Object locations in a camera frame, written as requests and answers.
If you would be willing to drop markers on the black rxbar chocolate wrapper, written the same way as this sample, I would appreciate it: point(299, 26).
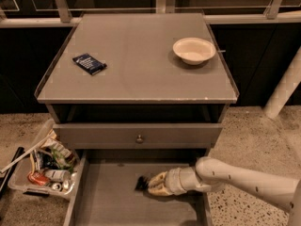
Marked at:
point(142, 183)

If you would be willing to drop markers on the open grey middle drawer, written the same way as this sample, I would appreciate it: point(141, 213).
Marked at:
point(106, 191)

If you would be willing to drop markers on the round metal drawer knob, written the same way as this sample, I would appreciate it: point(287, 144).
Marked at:
point(139, 139)

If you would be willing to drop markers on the orange snack packet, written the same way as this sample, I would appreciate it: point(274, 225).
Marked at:
point(38, 179)

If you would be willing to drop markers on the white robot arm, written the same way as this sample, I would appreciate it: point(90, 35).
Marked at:
point(258, 156)

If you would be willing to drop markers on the white paper bowl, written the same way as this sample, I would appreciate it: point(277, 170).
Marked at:
point(194, 51)

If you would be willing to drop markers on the white cylindrical can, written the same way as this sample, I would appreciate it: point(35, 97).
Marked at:
point(57, 175)

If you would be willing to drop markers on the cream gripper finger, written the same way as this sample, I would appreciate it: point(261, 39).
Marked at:
point(159, 191)
point(158, 179)

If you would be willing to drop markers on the green white snack bag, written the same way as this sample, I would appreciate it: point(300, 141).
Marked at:
point(63, 157)

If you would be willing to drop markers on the closed grey top drawer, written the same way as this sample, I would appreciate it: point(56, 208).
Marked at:
point(123, 135)

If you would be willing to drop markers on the dark snack packet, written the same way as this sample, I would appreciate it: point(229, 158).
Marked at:
point(44, 161)

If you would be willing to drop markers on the grey drawer cabinet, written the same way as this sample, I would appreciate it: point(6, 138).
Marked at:
point(144, 82)

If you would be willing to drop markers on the black flat object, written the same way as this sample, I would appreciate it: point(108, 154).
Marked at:
point(4, 177)

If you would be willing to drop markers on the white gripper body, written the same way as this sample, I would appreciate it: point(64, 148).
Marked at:
point(172, 181)

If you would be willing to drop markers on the clear plastic bin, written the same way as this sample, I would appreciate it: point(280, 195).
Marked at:
point(19, 181)

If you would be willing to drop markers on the metal railing frame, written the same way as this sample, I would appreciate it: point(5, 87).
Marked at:
point(40, 13)

